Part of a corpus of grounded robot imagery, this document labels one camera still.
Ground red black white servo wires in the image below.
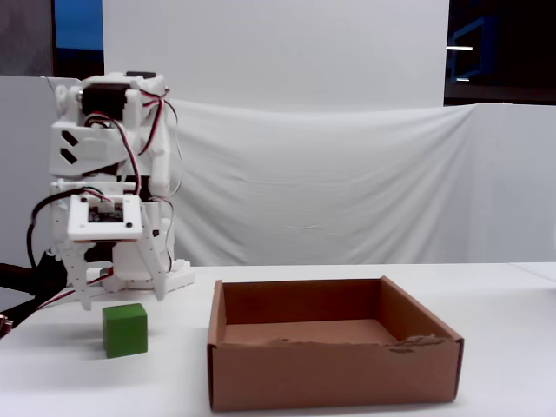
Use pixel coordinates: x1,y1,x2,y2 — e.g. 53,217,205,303
84,84,184,209

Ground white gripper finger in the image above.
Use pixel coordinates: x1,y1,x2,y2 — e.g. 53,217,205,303
63,244,94,312
136,202,169,301

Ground green cube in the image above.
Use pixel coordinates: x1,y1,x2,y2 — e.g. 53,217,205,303
102,302,149,360

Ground white camera mount with board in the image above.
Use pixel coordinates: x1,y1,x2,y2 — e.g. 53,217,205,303
66,194,144,243

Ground white backdrop panel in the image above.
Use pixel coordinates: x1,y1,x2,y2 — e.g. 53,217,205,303
102,0,451,115

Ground white draped cloth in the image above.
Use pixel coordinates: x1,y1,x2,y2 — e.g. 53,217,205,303
167,98,556,268

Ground black camera cable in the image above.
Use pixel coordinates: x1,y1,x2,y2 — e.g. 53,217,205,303
26,193,73,270

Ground brown cardboard box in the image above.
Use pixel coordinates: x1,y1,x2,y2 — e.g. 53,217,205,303
206,275,466,413

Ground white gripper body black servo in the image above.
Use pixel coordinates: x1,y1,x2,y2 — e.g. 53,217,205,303
49,178,141,262

